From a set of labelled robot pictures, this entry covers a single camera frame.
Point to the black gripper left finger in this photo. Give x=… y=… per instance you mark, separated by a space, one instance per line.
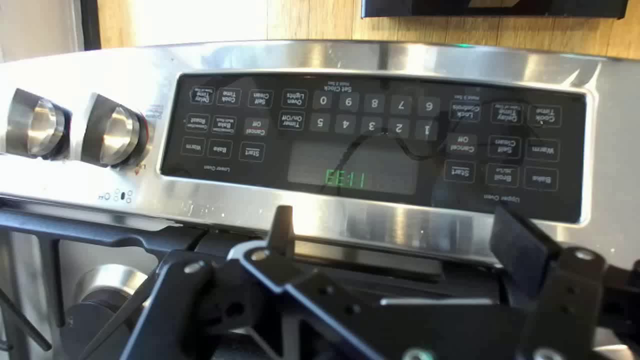
x=281 y=237

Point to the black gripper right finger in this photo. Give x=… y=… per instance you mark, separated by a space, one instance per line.
x=522 y=251

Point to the black oven control panel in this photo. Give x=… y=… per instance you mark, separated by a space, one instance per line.
x=441 y=144

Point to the stainless steel gas range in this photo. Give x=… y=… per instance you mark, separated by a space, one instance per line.
x=320 y=200

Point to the silver stove knob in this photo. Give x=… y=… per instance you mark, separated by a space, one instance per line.
x=115 y=135
x=37 y=127

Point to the silver stove knob far left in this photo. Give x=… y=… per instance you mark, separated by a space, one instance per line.
x=37 y=127

